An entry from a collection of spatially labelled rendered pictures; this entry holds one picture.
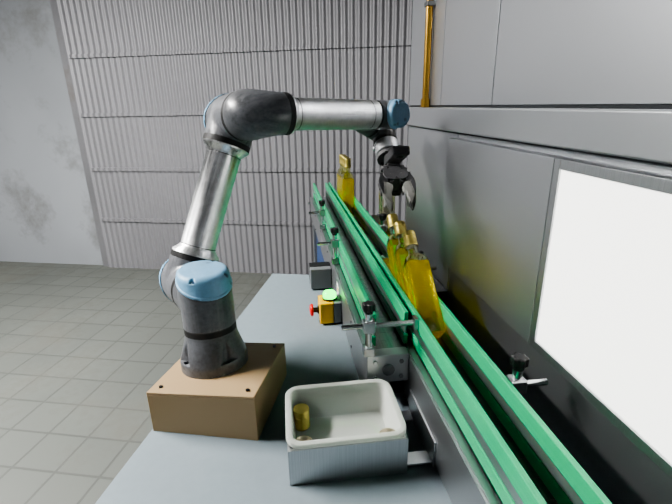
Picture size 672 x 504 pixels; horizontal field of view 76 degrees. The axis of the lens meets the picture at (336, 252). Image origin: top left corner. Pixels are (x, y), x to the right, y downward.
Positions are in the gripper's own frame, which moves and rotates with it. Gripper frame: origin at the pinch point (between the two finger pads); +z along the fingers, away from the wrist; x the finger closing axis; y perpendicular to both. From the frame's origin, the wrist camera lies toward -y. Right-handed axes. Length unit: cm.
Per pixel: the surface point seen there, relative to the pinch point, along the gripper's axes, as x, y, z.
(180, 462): 55, 2, 58
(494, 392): -3, -17, 54
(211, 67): 81, 128, -233
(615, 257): -12, -46, 44
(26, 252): 284, 289, -175
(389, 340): 9.1, 3.6, 36.3
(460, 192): -11.8, -10.9, 4.9
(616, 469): -15, -25, 68
